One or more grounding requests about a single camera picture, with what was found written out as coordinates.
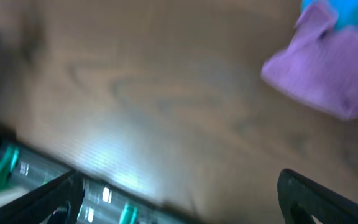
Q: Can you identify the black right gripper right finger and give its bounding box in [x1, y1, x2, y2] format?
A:
[277, 169, 358, 224]

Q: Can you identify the purple microfiber cloth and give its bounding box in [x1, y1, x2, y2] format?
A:
[261, 1, 358, 120]

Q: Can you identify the blue microfiber cloth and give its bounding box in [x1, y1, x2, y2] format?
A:
[300, 0, 358, 32]

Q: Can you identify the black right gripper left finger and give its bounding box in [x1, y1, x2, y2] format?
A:
[0, 170, 85, 223]

